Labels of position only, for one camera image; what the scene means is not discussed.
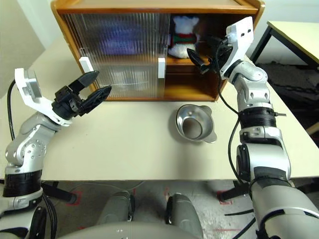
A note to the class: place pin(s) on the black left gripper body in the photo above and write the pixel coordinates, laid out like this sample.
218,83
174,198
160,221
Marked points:
66,103

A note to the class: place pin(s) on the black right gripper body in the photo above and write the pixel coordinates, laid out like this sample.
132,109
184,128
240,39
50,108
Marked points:
224,53

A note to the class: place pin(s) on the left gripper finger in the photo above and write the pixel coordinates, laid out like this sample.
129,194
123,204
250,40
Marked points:
96,98
83,81

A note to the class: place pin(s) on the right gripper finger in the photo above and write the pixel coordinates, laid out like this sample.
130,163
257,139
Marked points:
198,61
213,41

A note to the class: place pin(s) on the white plush toy striped sweater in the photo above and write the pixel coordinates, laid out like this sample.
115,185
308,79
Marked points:
183,27

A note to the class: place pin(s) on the ribbed clear sliding door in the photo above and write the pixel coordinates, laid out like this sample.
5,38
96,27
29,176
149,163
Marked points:
72,37
163,37

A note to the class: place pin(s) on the purple tissue pack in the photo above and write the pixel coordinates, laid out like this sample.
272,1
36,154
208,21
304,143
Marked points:
124,37

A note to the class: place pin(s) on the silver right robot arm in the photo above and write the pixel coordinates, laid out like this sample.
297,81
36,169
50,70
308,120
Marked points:
261,154

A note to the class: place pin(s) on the wooden cabinet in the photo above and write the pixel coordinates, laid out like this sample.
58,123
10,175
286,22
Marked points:
189,87

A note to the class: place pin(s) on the beige table with black legs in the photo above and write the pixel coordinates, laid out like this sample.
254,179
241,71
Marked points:
294,35

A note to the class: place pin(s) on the black table leg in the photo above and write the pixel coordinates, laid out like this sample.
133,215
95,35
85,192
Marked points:
59,193
234,193

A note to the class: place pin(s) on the light wooden board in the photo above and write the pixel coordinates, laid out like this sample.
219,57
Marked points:
314,128

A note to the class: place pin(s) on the grey rounded torso shell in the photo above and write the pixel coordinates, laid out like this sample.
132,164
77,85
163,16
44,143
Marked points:
129,231

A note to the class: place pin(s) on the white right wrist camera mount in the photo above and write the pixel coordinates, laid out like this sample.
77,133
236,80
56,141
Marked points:
243,32

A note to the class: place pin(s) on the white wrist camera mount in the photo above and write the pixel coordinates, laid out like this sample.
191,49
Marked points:
243,32
30,87

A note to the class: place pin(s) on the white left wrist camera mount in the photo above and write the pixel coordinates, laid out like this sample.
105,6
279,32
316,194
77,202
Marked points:
30,87

